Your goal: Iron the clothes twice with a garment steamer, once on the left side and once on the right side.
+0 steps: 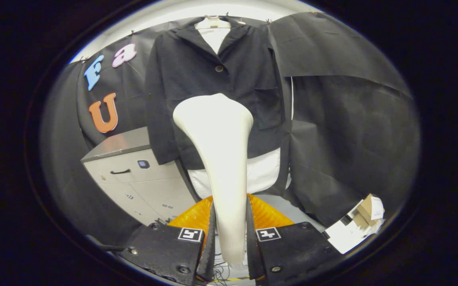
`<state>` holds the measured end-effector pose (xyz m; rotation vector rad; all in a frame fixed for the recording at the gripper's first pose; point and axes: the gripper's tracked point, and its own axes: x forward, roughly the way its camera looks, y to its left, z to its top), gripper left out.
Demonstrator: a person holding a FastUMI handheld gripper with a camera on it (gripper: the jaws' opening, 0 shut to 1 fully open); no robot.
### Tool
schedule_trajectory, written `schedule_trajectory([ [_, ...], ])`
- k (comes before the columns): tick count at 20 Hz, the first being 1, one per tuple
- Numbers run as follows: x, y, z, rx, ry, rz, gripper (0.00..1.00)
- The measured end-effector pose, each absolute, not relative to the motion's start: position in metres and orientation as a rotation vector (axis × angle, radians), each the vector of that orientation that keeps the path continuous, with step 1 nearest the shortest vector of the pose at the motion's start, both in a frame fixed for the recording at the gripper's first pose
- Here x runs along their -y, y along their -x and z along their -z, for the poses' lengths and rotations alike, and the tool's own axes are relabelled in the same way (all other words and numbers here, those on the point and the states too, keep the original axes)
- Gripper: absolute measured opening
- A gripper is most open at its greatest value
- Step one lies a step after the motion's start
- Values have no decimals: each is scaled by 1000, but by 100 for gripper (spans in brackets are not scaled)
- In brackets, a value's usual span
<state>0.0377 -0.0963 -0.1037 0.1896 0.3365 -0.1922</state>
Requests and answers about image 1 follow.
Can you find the white garment steamer head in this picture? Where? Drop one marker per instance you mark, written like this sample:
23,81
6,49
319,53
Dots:
217,139

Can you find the white flat box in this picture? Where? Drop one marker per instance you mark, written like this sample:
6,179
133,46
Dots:
344,236

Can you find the white dress form mannequin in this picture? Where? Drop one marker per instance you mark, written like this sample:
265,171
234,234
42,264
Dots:
261,174

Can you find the black jacket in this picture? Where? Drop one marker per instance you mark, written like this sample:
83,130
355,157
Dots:
189,79

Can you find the grey drawer cabinet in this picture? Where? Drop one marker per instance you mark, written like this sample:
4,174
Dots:
141,190

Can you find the brown cardboard box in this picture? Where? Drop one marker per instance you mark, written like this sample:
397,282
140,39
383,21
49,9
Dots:
364,206

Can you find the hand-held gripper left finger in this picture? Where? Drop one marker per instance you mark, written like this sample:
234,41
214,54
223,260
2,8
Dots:
210,254

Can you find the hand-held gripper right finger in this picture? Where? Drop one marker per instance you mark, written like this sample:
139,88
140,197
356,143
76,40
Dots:
253,258

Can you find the black backdrop cloth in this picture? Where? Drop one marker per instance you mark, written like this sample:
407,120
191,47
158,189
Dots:
352,139

